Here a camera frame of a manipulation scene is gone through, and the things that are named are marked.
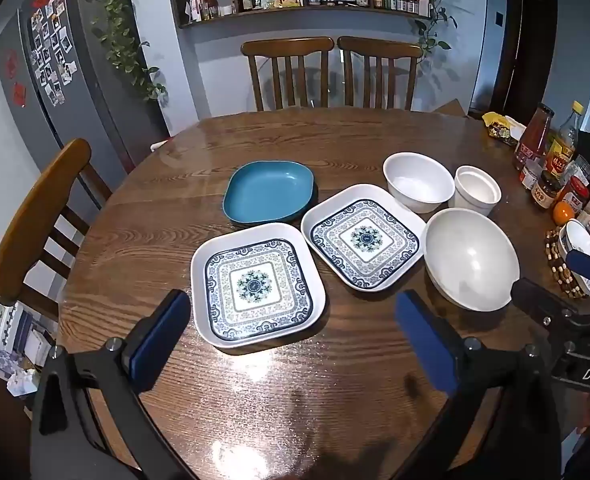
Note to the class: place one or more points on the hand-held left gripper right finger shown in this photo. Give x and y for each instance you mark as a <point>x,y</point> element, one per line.
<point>425,345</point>

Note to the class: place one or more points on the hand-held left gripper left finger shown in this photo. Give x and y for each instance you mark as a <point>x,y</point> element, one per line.
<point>162,340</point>

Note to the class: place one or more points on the large white bowl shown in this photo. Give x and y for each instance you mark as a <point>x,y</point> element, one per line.
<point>470,260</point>

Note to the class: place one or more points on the blue patterned square plate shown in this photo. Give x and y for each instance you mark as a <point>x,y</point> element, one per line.
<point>257,285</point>
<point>364,237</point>

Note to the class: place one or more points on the white straight-sided cup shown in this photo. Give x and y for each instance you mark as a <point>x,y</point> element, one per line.
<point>477,190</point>

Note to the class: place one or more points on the medium white bowl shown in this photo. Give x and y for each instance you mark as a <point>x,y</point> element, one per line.
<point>417,180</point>

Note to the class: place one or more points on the blue dish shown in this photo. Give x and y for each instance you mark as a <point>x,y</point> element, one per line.
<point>267,192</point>

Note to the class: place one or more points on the small blue-rimmed bowl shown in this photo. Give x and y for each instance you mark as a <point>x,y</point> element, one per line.
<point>577,237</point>

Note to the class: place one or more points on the wooden bead trivet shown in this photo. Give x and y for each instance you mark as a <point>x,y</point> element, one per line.
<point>555,260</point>

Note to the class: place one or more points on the orange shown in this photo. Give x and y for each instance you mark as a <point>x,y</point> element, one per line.
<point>563,213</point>

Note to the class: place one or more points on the red-lidded jar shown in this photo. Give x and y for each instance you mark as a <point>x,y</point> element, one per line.
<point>575,195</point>

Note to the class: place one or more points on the dark sauce jar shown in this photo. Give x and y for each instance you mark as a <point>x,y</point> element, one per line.
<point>545,190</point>

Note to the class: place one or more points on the clear glass jar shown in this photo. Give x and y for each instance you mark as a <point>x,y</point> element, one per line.
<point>584,167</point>

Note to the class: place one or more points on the small white-labelled jar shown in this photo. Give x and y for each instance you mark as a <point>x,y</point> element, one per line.
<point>530,175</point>

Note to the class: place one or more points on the yellow-capped oil bottle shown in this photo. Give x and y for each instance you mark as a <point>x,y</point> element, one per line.
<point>565,135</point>

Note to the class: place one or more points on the pile of small boxes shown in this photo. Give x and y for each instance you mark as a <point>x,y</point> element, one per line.
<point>22,340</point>

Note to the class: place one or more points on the white packet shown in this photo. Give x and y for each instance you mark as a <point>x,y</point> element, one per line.
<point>517,130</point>

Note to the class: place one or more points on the yellow snack packet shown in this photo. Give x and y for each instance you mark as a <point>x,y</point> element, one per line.
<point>495,127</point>

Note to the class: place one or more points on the wooden chair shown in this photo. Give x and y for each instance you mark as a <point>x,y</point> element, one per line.
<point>287,47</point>
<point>30,220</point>
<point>380,47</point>

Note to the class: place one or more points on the brown cardboard box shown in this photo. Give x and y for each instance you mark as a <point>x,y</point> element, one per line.
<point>450,109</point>

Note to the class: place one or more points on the dark wooden door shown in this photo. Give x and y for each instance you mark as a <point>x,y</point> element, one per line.
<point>522,50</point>

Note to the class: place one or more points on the grey refrigerator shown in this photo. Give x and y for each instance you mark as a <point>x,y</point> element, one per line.
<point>100,90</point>

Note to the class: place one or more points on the small green vine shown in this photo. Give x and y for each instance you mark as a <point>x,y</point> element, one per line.
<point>432,25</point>

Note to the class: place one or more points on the long hanging green vine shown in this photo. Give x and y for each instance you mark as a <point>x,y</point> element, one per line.
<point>120,35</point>

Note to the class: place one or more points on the cluster of fridge photos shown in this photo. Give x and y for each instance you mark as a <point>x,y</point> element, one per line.
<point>50,45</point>

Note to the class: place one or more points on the dark wall switch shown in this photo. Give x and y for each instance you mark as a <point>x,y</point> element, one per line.
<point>499,19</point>

